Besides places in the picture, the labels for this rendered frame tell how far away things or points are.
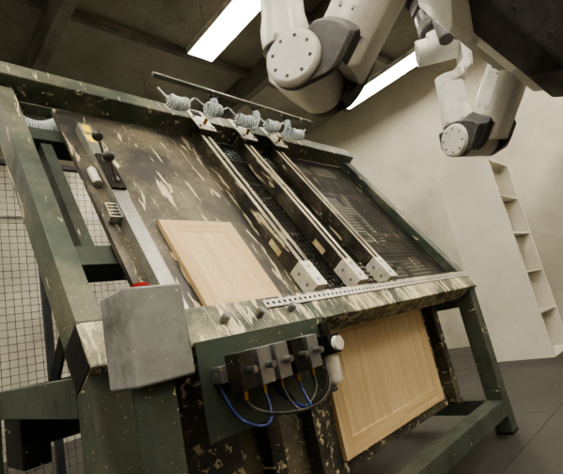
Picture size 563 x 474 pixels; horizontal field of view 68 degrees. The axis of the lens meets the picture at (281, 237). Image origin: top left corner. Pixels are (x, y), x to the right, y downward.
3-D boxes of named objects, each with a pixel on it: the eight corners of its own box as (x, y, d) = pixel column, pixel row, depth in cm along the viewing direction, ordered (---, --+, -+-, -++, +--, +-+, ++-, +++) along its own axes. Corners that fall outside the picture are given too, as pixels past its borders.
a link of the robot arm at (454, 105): (452, 93, 110) (467, 164, 108) (423, 91, 105) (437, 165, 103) (486, 72, 100) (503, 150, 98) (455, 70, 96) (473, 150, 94)
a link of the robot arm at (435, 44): (451, 35, 112) (461, 65, 107) (410, 46, 114) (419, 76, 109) (455, -4, 102) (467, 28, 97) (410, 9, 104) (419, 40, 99)
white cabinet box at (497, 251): (555, 356, 393) (487, 158, 436) (492, 362, 433) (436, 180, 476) (570, 345, 434) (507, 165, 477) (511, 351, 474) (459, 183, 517)
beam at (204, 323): (76, 398, 91) (89, 369, 86) (62, 353, 97) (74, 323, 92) (465, 297, 248) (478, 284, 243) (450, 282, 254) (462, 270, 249)
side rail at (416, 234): (445, 283, 248) (457, 270, 243) (336, 174, 306) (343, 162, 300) (450, 282, 254) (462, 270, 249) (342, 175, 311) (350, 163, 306)
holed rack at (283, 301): (266, 308, 129) (267, 307, 129) (261, 301, 131) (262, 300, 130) (468, 275, 247) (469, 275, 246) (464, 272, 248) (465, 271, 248)
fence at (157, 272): (168, 321, 112) (174, 311, 110) (74, 131, 162) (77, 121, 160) (184, 319, 116) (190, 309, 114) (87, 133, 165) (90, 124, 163)
